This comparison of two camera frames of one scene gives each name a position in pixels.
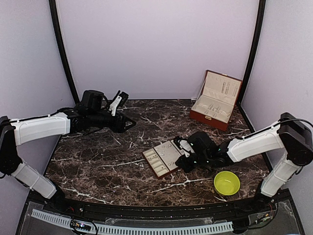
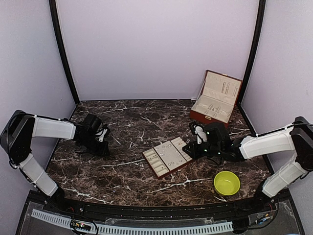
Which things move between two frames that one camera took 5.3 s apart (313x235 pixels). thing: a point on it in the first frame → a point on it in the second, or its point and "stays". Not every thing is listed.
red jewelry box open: [216, 99] stays
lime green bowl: [226, 183] stays
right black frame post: [257, 43] stays
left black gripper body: [115, 127] → [97, 150]
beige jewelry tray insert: [163, 158] stays
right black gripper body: [187, 167] → [199, 153]
